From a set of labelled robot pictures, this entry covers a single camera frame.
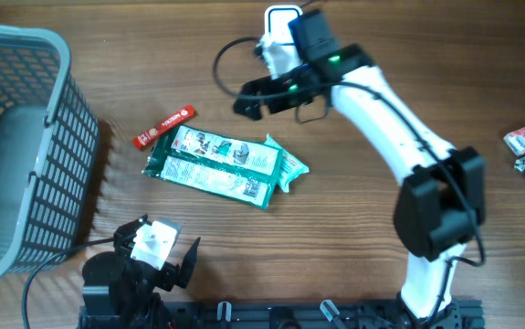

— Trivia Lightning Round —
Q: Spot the grey plastic basket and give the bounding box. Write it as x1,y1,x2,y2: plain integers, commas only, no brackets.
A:
0,26,100,278

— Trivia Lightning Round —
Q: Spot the white barcode scanner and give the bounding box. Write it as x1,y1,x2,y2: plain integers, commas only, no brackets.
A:
264,5,302,45

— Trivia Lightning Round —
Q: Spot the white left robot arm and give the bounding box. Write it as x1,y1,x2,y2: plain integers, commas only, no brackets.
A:
78,215,201,329

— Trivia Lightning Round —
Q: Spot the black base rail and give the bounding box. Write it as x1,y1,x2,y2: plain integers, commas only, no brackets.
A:
77,299,486,329

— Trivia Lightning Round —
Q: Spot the green sponge pack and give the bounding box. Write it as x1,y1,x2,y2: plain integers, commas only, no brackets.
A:
142,125,283,209

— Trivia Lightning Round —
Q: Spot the red coffee stick sachet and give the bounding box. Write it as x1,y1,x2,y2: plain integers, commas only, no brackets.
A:
132,105,197,150

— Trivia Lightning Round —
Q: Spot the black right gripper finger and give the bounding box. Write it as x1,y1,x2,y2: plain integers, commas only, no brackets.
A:
233,100,263,121
238,76,273,99

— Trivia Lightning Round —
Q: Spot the teal wet wipes pack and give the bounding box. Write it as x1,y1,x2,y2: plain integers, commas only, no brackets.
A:
265,134,310,193

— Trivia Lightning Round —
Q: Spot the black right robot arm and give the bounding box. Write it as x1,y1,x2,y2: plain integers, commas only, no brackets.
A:
234,5,486,327

